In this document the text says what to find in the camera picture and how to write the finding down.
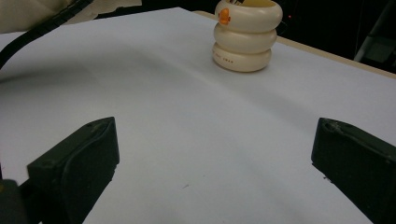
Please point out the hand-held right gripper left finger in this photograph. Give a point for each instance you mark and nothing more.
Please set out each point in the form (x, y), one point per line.
(77, 161)

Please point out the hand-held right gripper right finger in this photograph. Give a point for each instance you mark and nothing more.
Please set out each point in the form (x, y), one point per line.
(358, 158)

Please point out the cream ribbed cup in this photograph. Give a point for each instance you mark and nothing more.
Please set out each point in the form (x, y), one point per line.
(246, 40)

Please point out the white table sheet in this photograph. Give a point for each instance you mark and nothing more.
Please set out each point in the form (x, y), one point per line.
(186, 124)

